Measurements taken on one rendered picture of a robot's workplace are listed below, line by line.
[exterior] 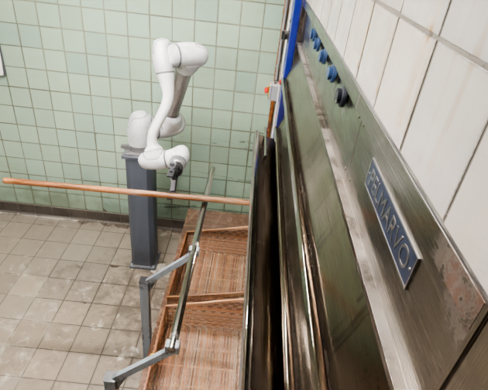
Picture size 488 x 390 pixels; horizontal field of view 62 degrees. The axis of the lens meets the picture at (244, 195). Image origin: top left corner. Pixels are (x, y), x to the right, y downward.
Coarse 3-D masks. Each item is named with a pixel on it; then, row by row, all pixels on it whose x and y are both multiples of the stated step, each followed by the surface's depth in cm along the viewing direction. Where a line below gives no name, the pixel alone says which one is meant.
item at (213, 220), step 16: (192, 224) 284; (208, 224) 285; (224, 224) 287; (240, 224) 289; (240, 240) 274; (176, 256) 255; (224, 272) 247; (240, 272) 248; (208, 288) 235; (160, 320) 213; (144, 368) 189; (208, 384) 186
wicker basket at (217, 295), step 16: (192, 240) 256; (208, 240) 255; (224, 240) 253; (208, 256) 257; (224, 256) 258; (240, 256) 259; (176, 272) 224; (208, 272) 245; (176, 288) 231; (192, 288) 233; (224, 288) 235; (240, 288) 236; (224, 304) 207
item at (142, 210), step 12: (132, 156) 270; (132, 168) 275; (132, 180) 280; (144, 180) 280; (132, 204) 291; (144, 204) 291; (156, 204) 308; (132, 216) 297; (144, 216) 296; (156, 216) 313; (132, 228) 303; (144, 228) 303; (156, 228) 318; (132, 240) 310; (144, 240) 309; (156, 240) 324; (132, 252) 318; (144, 252) 315; (156, 252) 329; (132, 264) 324; (144, 264) 322; (156, 264) 328
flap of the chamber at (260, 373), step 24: (264, 168) 190; (264, 192) 172; (264, 216) 158; (264, 240) 145; (264, 264) 135; (264, 288) 126; (264, 312) 118; (264, 336) 111; (240, 360) 105; (264, 360) 105; (240, 384) 98; (264, 384) 99
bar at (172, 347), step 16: (208, 176) 224; (208, 192) 211; (192, 256) 169; (160, 272) 181; (192, 272) 162; (144, 288) 185; (144, 304) 191; (144, 320) 197; (176, 320) 141; (144, 336) 204; (176, 336) 136; (144, 352) 211; (160, 352) 136; (176, 352) 133; (128, 368) 142; (112, 384) 144
